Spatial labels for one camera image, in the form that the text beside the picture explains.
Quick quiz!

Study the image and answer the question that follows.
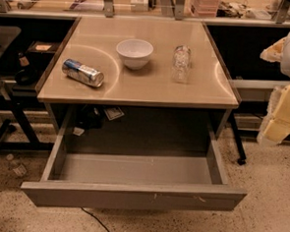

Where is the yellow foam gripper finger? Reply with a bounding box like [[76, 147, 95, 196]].
[[257, 85, 290, 146], [260, 37, 286, 63]]

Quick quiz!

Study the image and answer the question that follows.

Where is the red bull can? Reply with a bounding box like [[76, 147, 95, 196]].
[[62, 59, 104, 87]]

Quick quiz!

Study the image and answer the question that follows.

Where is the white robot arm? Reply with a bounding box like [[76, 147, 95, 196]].
[[257, 32, 290, 146]]

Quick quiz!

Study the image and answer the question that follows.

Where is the grey open drawer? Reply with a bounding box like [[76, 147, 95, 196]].
[[22, 119, 247, 211]]

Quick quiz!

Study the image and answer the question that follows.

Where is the clear plastic bottle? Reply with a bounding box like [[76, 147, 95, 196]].
[[171, 45, 192, 83]]

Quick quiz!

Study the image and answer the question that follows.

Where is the grey desk cabinet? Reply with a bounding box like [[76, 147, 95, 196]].
[[31, 11, 247, 145]]

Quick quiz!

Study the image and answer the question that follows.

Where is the white bowl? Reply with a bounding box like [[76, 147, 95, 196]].
[[116, 38, 153, 70]]

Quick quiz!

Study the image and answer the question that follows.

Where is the white paper label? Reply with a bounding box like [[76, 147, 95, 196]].
[[104, 106, 125, 121]]

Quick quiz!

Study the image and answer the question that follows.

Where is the black side table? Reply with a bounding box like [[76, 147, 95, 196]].
[[0, 25, 61, 185]]

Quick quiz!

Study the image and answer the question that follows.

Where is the crumpled bottle on floor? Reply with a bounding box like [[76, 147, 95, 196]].
[[7, 154, 28, 178]]

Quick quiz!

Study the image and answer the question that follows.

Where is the black floor cable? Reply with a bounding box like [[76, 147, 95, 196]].
[[79, 206, 117, 232]]

